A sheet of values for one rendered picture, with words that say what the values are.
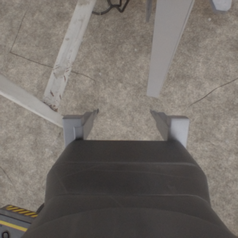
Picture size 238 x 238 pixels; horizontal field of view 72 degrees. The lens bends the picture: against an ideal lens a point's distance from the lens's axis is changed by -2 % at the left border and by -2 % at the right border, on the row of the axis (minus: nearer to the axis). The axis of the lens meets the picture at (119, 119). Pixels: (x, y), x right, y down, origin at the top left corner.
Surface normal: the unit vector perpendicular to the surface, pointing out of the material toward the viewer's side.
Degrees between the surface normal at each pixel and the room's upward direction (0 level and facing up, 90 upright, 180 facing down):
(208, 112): 0
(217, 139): 0
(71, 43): 0
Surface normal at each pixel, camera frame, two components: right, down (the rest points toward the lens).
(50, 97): -0.13, -0.12
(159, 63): -0.25, 0.97
